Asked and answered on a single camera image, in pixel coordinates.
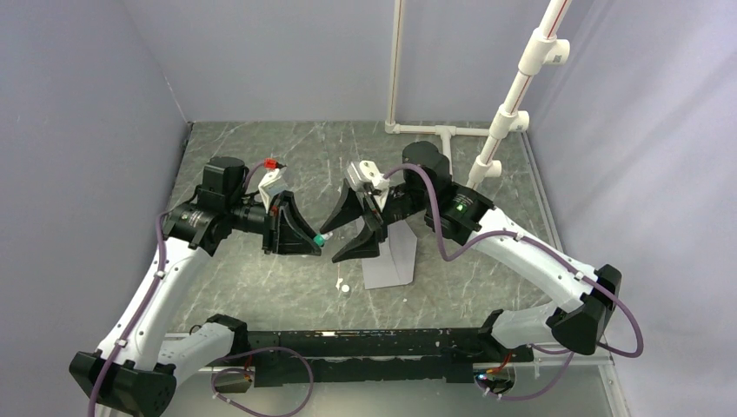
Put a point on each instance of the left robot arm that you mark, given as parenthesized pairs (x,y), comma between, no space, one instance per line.
(132,370)

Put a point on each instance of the green glue stick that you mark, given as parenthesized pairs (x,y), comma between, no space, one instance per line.
(321,239)

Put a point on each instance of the white PVC pipe frame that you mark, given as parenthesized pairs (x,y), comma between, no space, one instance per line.
(544,48)

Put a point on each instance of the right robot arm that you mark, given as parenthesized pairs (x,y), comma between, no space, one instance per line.
(581,303)

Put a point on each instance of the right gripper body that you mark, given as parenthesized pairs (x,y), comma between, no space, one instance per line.
(402,201)

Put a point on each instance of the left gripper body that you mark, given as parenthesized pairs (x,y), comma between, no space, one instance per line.
(270,226)

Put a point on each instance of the grey envelope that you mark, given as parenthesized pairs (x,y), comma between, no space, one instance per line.
(395,266)

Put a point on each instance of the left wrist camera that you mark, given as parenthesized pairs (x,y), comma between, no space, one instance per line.
(273,182)

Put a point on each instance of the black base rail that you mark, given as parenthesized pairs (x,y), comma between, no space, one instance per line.
(453,355)

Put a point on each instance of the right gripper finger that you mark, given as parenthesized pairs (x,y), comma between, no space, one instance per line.
(347,209)
(364,246)

